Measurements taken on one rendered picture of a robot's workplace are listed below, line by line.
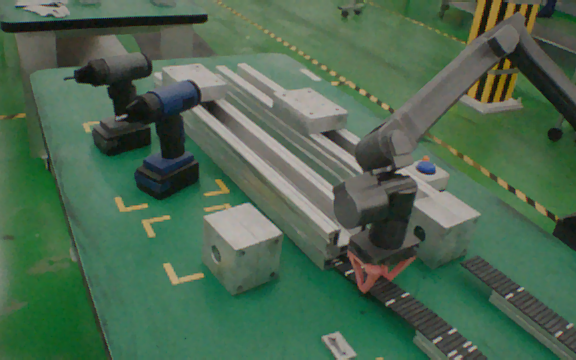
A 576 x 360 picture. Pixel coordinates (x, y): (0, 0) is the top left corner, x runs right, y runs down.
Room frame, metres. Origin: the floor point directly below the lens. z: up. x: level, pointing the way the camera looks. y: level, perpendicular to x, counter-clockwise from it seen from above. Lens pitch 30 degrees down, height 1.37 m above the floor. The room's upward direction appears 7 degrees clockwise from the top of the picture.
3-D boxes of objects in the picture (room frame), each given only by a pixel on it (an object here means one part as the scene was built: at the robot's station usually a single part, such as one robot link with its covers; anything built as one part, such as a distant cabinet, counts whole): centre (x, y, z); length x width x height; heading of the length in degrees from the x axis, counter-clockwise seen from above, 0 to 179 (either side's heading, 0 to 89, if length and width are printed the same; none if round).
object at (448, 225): (0.83, -0.31, 0.83); 0.12 x 0.09 x 0.10; 127
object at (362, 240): (0.68, -0.17, 0.91); 0.10 x 0.07 x 0.07; 127
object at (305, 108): (1.18, -0.03, 0.87); 0.16 x 0.11 x 0.07; 37
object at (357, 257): (0.67, -0.16, 0.84); 0.07 x 0.07 x 0.09; 37
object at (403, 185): (0.68, -0.16, 0.97); 0.07 x 0.06 x 0.07; 125
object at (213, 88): (1.26, 0.27, 0.87); 0.16 x 0.11 x 0.07; 37
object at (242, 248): (0.70, 0.05, 0.83); 0.11 x 0.10 x 0.10; 131
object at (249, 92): (1.18, -0.03, 0.82); 0.80 x 0.10 x 0.09; 37
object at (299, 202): (1.06, 0.12, 0.82); 0.80 x 0.10 x 0.09; 37
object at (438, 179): (1.03, -0.29, 0.81); 0.10 x 0.08 x 0.06; 127
